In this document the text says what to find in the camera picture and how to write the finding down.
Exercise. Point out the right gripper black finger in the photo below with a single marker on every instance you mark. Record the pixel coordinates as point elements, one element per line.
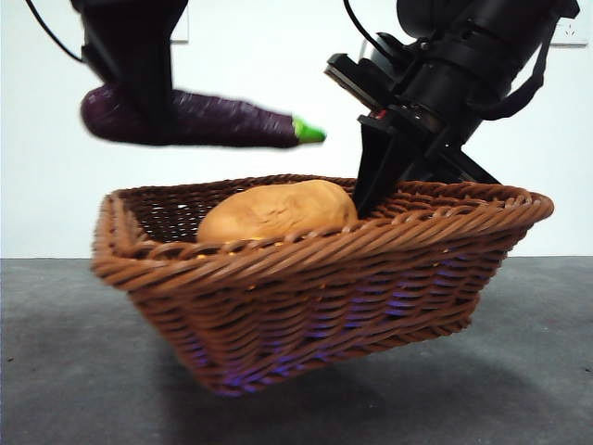
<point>373,171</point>
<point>410,160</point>

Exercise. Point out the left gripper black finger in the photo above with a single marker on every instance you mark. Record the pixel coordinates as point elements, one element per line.
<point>150,104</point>

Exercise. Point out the purple eggplant with green stem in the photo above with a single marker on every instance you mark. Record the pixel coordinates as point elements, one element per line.
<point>222,120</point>

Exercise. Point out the tan potato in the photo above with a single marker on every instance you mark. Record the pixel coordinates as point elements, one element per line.
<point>282,211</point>

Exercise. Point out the brown woven wicker basket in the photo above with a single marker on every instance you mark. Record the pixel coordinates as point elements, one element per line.
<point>324,296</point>

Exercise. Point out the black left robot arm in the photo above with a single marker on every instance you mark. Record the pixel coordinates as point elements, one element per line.
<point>129,32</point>

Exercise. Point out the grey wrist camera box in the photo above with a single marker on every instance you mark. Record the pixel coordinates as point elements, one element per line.
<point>387,53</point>

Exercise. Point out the white wall socket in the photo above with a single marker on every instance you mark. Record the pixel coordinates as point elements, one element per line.
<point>572,33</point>
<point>184,32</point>

